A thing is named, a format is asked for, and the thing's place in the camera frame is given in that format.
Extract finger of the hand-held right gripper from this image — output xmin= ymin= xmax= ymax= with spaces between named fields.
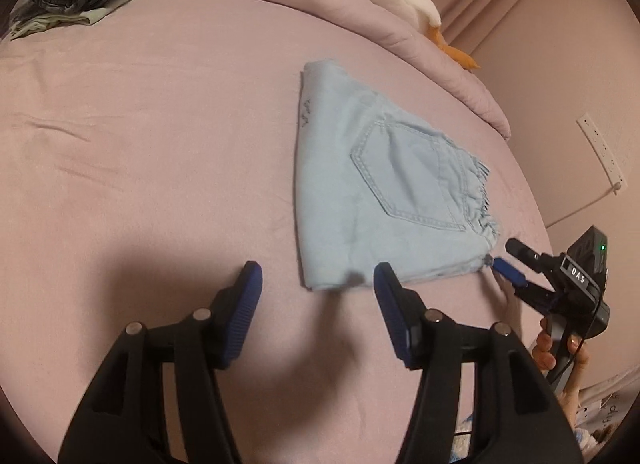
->
xmin=505 ymin=238 xmax=545 ymax=274
xmin=491 ymin=256 xmax=552 ymax=316

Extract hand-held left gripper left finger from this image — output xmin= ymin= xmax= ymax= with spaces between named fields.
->
xmin=57 ymin=260 xmax=264 ymax=464

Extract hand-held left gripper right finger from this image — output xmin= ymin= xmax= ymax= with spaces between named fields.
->
xmin=373 ymin=262 xmax=584 ymax=464

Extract light blue denim pants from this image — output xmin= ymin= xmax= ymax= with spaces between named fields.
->
xmin=294 ymin=60 xmax=502 ymax=291

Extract person's right forearm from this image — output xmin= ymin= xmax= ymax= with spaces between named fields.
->
xmin=556 ymin=376 xmax=592 ymax=434

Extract person's right hand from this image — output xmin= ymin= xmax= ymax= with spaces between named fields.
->
xmin=531 ymin=316 xmax=592 ymax=395

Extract white power strip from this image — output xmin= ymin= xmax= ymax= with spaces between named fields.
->
xmin=577 ymin=112 xmax=627 ymax=191

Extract person's printed clothing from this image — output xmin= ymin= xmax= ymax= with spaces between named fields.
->
xmin=574 ymin=373 xmax=634 ymax=461

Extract pink bed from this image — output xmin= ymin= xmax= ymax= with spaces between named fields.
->
xmin=0 ymin=0 xmax=557 ymax=464

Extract pink comforter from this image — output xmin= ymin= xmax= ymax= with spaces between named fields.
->
xmin=150 ymin=0 xmax=512 ymax=143

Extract pale green folded clothing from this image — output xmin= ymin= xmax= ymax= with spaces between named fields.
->
xmin=9 ymin=0 xmax=154 ymax=41

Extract white power cable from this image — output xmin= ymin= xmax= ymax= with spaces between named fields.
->
xmin=545 ymin=184 xmax=622 ymax=231

